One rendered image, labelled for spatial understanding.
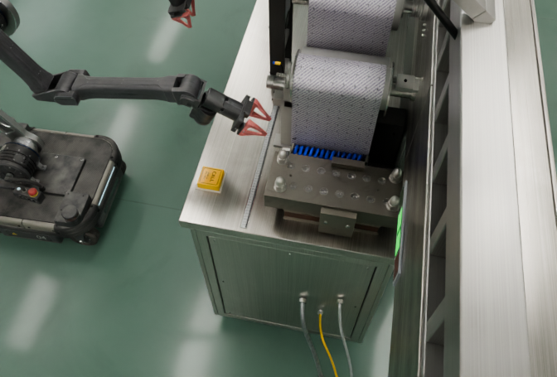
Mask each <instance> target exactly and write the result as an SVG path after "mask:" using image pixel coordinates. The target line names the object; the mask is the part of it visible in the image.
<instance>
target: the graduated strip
mask: <svg viewBox="0 0 557 377"><path fill-rule="evenodd" d="M278 111H279V106H276V105H274V106H273V110H272V113H271V116H270V117H271V118H272V119H271V120H270V121H269V125H268V127H267V131H266V133H267V135H266V136H265V137H264V143H263V146H262V149H261V152H260V155H259V160H258V164H257V167H256V170H255V174H254V179H253V182H252V185H251V188H250V192H249V197H248V200H247V203H246V207H245V212H244V215H243V218H242V221H241V225H240V228H243V229H247V228H248V224H249V218H250V216H251V212H252V209H253V205H254V200H255V197H256V193H257V190H258V187H259V181H260V177H261V175H262V171H263V168H264V163H265V159H266V156H267V152H268V150H269V144H270V140H271V137H272V134H273V130H274V125H275V122H276V118H277V115H278Z"/></svg>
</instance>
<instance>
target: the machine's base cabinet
mask: <svg viewBox="0 0 557 377"><path fill-rule="evenodd" d="M190 230H191V235H192V238H193V241H194V245H195V247H196V252H197V255H198V258H199V261H200V265H201V270H202V272H203V276H204V279H205V282H206V287H207V290H208V293H209V296H210V299H211V304H212V307H213V310H214V313H215V314H216V315H218V314H219V315H221V316H225V317H233V318H237V319H241V320H246V321H253V322H258V323H262V324H266V325H271V326H279V327H283V328H288V329H292V330H296V331H303V329H302V325H301V320H300V303H299V302H298V301H299V298H301V297H302V298H306V299H307V304H305V309H304V312H305V322H306V326H307V329H308V333H312V334H317V335H320V331H319V315H318V314H317V312H318V310H323V315H322V334H323V335H324V336H329V337H333V338H337V339H341V333H340V329H339V322H338V304H337V299H342V300H343V301H344V302H343V305H341V323H342V330H343V334H344V337H345V340H346V341H354V342H358V343H362V342H363V339H364V337H365V335H366V332H367V330H368V327H369V325H370V323H371V320H372V318H373V316H374V314H375V311H376V308H377V307H378V305H379V302H380V300H381V297H382V295H383V293H384V290H385V288H386V285H387V283H388V282H389V280H390V276H391V274H392V272H393V270H394V265H391V264H386V263H377V262H373V261H368V260H364V259H355V258H350V257H346V256H341V255H336V254H328V253H323V252H318V251H313V250H308V249H300V248H295V247H290V246H286V245H281V244H272V243H268V242H263V241H258V240H253V239H245V238H240V237H235V236H231V235H226V234H217V233H212V232H208V231H203V230H194V229H190Z"/></svg>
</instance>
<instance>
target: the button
mask: <svg viewBox="0 0 557 377"><path fill-rule="evenodd" d="M224 175H225V172H224V169H219V168H214V167H203V168H202V170H201V174H200V176H199V179H198V182H197V186H198V187H199V188H204V189H209V190H214V191H219V190H220V186H221V183H222V180H223V177H224Z"/></svg>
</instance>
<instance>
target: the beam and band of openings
mask: <svg viewBox="0 0 557 377"><path fill-rule="evenodd" d="M437 3H438V5H439V6H440V7H441V8H442V9H443V11H444V12H445V14H446V15H447V16H448V18H449V19H450V21H451V22H452V23H453V25H454V26H455V27H456V28H457V29H458V34H457V37H456V40H454V39H453V38H452V36H451V35H450V34H449V33H448V31H447V30H446V28H445V27H444V26H443V24H442V23H441V22H440V20H439V19H438V18H437V17H436V30H435V50H434V69H433V108H432V128H431V148H430V168H429V207H428V227H427V247H426V266H425V286H424V325H423V345H422V365H421V377H531V370H530V348H529V337H528V326H527V315H526V292H525V281H524V269H523V258H522V247H521V225H520V214H519V202H518V191H517V179H516V158H515V146H514V135H513V123H512V112H511V91H510V79H509V68H508V56H507V45H506V23H505V12H504V0H495V10H496V20H495V21H494V22H492V23H483V22H475V21H473V20H472V19H471V18H470V17H469V16H468V15H467V14H466V13H465V12H464V11H463V10H462V9H461V8H460V7H459V6H458V5H457V4H456V3H455V2H454V1H453V0H437Z"/></svg>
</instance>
